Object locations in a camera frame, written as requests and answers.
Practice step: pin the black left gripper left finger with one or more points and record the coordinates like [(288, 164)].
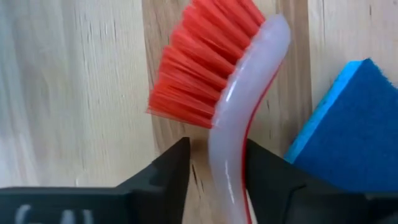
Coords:
[(93, 205)]

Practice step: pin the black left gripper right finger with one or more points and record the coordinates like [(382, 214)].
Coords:
[(311, 208)]

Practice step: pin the blue wavy sponge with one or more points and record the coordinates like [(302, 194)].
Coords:
[(351, 130)]

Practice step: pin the red and white dish brush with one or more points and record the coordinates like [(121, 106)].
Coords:
[(242, 93)]

